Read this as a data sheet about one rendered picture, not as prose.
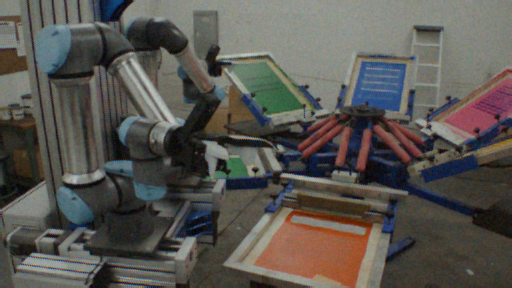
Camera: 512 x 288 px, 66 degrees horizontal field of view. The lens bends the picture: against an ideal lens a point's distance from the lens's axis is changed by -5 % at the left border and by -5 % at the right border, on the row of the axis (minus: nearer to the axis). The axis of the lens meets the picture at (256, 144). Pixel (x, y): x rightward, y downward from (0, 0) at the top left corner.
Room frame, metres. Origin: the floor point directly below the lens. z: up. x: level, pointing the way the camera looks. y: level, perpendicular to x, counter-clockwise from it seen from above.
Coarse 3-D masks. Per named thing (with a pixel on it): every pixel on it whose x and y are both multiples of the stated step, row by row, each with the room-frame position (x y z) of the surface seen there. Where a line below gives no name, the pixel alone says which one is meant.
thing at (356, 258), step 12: (360, 240) 1.61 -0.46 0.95; (360, 252) 1.51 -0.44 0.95; (312, 264) 1.43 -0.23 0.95; (324, 264) 1.43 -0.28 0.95; (348, 264) 1.42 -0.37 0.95; (360, 264) 1.42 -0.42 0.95; (312, 276) 1.35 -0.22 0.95; (324, 276) 1.35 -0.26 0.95; (336, 276) 1.35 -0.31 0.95; (348, 276) 1.34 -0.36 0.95
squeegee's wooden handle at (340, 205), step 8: (304, 200) 1.87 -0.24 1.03; (312, 200) 1.85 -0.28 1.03; (320, 200) 1.84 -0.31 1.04; (328, 200) 1.82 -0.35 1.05; (336, 200) 1.81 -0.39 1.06; (344, 200) 1.80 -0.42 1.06; (352, 200) 1.80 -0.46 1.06; (320, 208) 1.84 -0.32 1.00; (328, 208) 1.82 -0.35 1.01; (336, 208) 1.81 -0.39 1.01; (344, 208) 1.79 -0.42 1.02; (352, 208) 1.78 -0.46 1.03; (360, 208) 1.77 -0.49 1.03; (368, 208) 1.75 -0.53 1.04
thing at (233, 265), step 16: (304, 192) 2.05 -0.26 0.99; (384, 208) 1.87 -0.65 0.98; (256, 240) 1.60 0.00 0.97; (384, 240) 1.55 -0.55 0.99; (240, 256) 1.44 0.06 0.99; (384, 256) 1.42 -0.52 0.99; (224, 272) 1.37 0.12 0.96; (240, 272) 1.35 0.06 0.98; (256, 272) 1.33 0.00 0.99; (272, 272) 1.33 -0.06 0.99
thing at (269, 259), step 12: (288, 216) 1.84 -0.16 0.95; (312, 216) 1.84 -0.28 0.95; (324, 216) 1.84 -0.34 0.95; (288, 228) 1.72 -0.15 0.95; (312, 228) 1.72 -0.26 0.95; (324, 228) 1.72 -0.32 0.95; (276, 240) 1.62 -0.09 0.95; (264, 252) 1.52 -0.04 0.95; (264, 264) 1.43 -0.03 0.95; (276, 264) 1.43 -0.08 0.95; (288, 264) 1.43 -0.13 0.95; (300, 264) 1.43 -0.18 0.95
